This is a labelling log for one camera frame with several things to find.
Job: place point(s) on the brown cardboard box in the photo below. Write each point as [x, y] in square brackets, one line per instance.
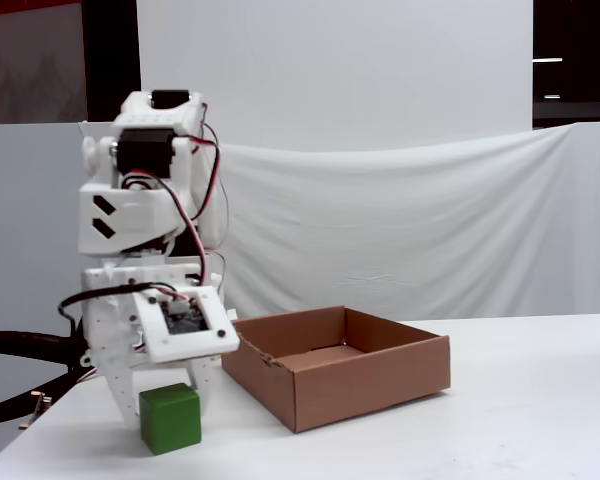
[360, 395]

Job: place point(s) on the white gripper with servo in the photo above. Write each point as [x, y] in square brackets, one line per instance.
[107, 320]

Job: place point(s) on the white draped cloth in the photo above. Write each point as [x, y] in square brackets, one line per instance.
[405, 225]

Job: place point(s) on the green cube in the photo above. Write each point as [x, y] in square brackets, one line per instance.
[170, 420]

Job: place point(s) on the brown door panel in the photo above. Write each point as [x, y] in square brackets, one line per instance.
[30, 65]

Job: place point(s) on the white backdrop board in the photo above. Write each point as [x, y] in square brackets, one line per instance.
[330, 60]

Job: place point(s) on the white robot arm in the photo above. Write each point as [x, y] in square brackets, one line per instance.
[130, 220]

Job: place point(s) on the white partition panel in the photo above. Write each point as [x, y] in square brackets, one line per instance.
[25, 225]

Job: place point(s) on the black curved stand leg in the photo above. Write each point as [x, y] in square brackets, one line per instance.
[20, 342]

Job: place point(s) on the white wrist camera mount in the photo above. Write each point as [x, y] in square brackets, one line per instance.
[155, 345]

